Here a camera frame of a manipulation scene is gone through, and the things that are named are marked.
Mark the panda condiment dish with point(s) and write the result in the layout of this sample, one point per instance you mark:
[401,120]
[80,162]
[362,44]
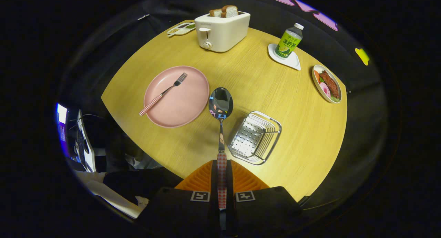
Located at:
[181,28]

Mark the bread slice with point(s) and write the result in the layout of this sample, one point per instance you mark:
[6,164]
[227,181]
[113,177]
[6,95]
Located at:
[230,11]
[215,13]

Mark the white coaster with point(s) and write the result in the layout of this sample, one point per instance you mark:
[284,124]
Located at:
[293,61]

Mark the white plate with food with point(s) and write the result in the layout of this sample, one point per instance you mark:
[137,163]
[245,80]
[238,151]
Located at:
[327,84]

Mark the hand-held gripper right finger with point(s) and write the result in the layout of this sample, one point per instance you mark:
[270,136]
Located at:
[229,183]

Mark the silver cloth clip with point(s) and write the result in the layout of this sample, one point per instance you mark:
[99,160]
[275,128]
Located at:
[143,17]

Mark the lit computer monitor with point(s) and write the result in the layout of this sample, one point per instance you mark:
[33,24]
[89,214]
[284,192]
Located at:
[62,124]

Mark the pink plate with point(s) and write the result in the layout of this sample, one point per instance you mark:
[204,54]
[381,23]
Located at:
[182,100]

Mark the green drink bottle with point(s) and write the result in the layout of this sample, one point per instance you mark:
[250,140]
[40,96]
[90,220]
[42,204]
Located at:
[288,41]

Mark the metal drain basket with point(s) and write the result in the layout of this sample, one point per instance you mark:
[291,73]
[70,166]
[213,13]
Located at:
[253,138]

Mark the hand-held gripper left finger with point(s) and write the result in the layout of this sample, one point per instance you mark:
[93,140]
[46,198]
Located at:
[213,183]

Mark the white toaster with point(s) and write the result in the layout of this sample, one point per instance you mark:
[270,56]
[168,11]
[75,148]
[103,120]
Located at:
[224,33]

